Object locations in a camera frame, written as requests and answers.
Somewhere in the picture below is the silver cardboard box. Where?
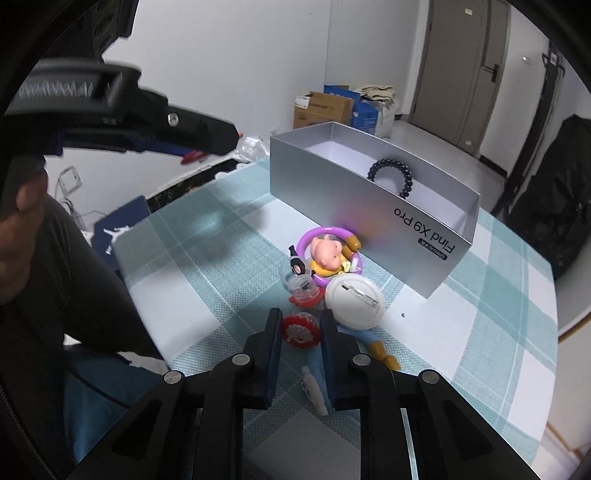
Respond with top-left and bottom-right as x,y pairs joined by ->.
269,121 -> 481,298

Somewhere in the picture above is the teal checked tablecloth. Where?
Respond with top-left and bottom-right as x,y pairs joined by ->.
113,154 -> 561,480

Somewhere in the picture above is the white wall socket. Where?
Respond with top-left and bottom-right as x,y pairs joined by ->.
58,167 -> 85,191

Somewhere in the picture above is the person's left forearm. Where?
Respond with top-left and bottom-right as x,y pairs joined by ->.
0,194 -> 164,363

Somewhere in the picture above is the small white figurine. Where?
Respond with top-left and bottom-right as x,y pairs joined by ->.
300,366 -> 329,415

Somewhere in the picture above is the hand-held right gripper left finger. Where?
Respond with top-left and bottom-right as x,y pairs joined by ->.
69,308 -> 283,480

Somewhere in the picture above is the beige door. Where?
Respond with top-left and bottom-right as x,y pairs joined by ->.
409,0 -> 511,160

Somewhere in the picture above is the blue and yellow toy figure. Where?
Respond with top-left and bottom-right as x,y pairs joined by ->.
309,323 -> 400,371

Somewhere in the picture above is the black metal stand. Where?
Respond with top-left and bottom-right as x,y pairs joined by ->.
489,39 -> 568,215

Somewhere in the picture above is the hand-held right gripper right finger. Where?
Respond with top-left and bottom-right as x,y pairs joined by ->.
320,309 -> 541,480

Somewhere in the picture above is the black backpack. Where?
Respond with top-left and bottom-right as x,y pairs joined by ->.
505,113 -> 591,282

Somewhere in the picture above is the round red-rimmed keychain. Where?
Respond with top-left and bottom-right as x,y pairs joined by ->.
281,314 -> 321,350

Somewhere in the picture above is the person's blue jeans leg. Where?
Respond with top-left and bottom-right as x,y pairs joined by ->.
62,353 -> 169,467

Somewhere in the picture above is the black spiral hair tie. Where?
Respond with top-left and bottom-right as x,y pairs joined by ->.
367,158 -> 413,200

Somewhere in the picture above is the pink pig toy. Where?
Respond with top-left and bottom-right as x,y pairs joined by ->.
308,234 -> 352,277

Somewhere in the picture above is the brown cardboard box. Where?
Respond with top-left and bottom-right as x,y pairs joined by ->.
293,91 -> 356,130

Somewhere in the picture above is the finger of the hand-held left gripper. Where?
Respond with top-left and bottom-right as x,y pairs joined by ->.
52,130 -> 195,156
115,88 -> 242,156

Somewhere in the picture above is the white round pin badge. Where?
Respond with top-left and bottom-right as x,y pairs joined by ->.
324,272 -> 384,329

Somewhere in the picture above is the clear plastic bag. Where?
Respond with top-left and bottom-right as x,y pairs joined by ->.
235,136 -> 271,164

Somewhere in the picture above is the purple ring bracelet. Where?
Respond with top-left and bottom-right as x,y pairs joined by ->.
297,226 -> 363,278

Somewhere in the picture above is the clear keychain with red base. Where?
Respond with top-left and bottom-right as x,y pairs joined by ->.
281,268 -> 321,309

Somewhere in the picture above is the blue cardboard box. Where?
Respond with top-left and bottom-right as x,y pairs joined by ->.
323,84 -> 380,134

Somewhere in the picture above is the blue shoe box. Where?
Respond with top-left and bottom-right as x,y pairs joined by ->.
92,195 -> 153,268

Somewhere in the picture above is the person's left hand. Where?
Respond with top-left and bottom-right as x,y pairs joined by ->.
0,168 -> 49,305

